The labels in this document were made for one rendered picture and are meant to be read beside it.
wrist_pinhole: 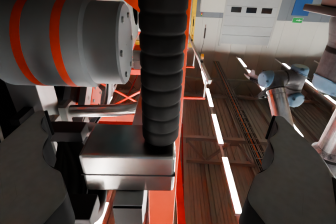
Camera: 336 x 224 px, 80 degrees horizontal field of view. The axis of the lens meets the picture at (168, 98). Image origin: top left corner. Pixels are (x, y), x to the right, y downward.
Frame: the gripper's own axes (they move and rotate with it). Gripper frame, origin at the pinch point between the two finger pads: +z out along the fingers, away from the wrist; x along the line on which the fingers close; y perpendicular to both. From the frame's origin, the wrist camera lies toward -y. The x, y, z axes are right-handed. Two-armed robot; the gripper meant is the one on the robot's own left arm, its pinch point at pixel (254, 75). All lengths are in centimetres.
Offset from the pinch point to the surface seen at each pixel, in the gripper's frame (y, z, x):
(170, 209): -81, -30, 46
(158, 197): -71, -28, 55
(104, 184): 20, -88, 83
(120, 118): -157, 175, 74
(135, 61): 21, -55, 78
